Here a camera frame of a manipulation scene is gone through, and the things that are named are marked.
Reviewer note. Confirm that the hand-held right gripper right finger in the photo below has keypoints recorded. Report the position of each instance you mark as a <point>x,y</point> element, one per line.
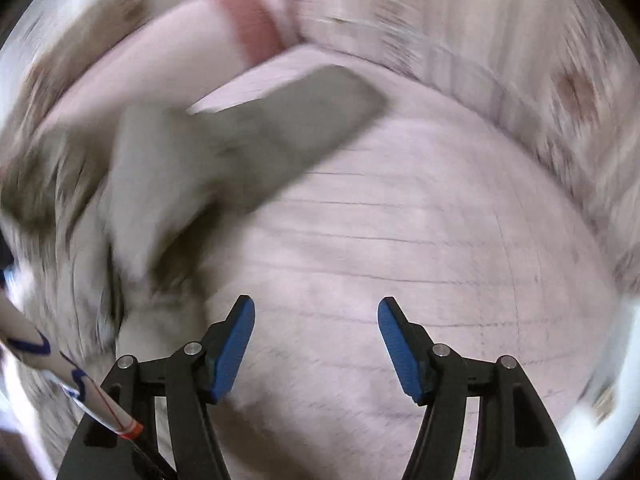
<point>397,350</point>

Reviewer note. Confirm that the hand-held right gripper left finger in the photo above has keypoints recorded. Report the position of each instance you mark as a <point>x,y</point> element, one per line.
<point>235,350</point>

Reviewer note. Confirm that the olive grey quilted jacket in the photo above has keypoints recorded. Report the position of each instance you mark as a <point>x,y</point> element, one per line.
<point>300,115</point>

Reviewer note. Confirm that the pink quilted bed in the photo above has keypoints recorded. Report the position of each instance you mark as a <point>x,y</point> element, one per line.
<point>400,220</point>

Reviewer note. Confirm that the pink bolster cushion red ends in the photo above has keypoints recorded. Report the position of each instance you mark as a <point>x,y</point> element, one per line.
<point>200,35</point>

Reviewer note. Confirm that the striped floral pillow white piping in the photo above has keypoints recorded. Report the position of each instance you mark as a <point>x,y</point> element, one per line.
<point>450,15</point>

